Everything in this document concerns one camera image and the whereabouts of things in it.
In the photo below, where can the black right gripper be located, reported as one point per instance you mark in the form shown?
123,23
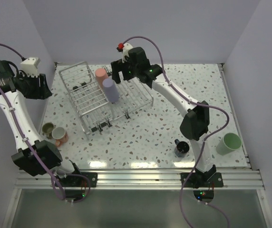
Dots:
118,66

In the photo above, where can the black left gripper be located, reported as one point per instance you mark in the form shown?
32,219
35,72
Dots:
42,92

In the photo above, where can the grey beige mug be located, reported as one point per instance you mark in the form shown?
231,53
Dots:
47,129

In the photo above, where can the pink textured mug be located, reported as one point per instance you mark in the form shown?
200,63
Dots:
60,135

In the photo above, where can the dark blue glazed mug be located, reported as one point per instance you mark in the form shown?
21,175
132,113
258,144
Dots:
181,148

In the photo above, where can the light green tumbler cup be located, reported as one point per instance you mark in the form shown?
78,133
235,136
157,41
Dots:
229,143

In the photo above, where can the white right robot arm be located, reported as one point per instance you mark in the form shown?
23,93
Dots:
196,117

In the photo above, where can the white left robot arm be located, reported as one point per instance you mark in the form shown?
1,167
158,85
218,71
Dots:
34,155

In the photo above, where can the pink tumbler cup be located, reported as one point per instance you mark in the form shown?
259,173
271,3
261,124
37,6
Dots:
101,75

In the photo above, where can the lilac tumbler cup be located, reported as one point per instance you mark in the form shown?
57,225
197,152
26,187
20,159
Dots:
110,90

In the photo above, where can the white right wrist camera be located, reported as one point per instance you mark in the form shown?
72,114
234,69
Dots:
124,48

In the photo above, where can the metal wire dish rack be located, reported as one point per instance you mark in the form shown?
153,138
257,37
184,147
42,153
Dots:
92,107

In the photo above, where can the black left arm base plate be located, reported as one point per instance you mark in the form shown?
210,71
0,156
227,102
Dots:
72,181

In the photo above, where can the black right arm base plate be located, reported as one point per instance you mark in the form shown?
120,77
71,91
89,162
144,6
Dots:
195,181

